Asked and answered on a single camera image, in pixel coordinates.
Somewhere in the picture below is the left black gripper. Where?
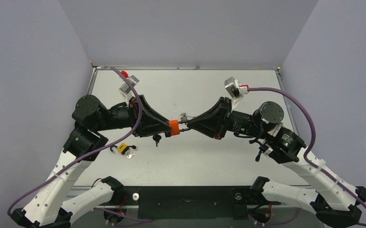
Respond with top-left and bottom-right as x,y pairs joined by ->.
96,95 -> 173,137

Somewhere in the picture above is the orange black padlock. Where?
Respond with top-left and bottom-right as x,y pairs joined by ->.
165,120 -> 190,137

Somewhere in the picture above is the brass padlock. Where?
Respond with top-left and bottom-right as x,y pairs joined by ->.
180,113 -> 193,123

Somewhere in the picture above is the yellow padlock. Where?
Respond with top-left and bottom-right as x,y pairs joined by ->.
110,143 -> 137,155

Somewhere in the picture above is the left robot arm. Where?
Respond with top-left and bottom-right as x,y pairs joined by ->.
8,95 -> 180,228

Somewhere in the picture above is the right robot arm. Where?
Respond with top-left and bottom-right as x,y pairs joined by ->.
186,97 -> 366,228

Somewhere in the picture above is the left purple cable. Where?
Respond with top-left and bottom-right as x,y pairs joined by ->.
7,66 -> 143,217

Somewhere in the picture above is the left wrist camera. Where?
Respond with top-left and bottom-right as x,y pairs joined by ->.
119,75 -> 139,103

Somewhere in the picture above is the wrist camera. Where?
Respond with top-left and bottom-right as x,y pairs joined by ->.
119,75 -> 139,103
224,77 -> 249,110

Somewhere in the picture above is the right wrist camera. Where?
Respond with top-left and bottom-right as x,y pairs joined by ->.
224,77 -> 249,110

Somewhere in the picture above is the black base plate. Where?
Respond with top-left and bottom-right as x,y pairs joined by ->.
103,186 -> 270,220

